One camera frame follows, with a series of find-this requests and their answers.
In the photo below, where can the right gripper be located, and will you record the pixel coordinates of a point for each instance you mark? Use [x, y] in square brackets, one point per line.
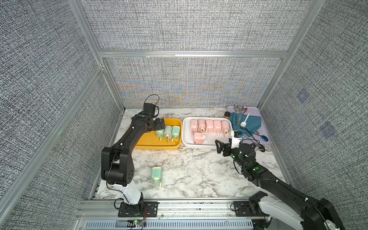
[227, 147]

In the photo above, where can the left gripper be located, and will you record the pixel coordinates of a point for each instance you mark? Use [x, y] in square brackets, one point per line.
[158, 125]

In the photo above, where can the green sharpener front yellow cap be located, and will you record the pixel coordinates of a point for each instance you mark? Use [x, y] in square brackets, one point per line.
[160, 134]

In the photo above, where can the yellow storage box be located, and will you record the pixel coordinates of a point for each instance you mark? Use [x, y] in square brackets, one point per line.
[149, 141]

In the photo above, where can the pink sharpener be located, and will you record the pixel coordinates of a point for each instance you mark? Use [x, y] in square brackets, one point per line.
[209, 127]
[199, 138]
[193, 126]
[217, 127]
[225, 127]
[201, 125]

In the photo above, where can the pink sharpener front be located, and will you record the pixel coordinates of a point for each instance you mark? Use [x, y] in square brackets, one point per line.
[199, 138]

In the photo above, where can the white storage box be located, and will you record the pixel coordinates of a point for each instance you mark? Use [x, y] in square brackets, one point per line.
[188, 138]

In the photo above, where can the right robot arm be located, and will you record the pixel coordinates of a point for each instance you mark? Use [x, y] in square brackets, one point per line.
[279, 199]

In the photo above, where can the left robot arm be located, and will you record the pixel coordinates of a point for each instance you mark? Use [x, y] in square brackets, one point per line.
[117, 167]

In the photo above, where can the white plastic spoon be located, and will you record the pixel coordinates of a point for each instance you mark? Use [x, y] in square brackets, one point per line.
[244, 123]

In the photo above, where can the black spoon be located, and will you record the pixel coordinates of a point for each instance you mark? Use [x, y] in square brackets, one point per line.
[260, 146]

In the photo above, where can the lavender tray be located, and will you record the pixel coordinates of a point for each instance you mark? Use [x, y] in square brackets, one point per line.
[254, 111]

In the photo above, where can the orange spice jar black lid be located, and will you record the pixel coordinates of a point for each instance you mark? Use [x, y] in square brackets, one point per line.
[227, 115]

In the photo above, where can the blue spoon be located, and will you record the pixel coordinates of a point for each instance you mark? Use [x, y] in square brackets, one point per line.
[264, 138]

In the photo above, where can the teal cloth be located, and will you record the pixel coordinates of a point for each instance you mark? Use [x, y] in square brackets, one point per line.
[253, 123]

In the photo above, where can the silver ornate spoon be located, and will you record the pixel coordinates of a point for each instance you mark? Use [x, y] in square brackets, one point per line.
[242, 109]

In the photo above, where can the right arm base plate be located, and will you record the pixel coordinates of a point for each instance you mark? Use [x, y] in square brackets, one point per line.
[242, 209]

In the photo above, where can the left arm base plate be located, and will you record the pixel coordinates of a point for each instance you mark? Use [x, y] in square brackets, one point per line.
[145, 209]

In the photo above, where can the aluminium front rail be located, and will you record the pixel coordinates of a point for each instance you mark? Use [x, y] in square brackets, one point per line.
[173, 214]

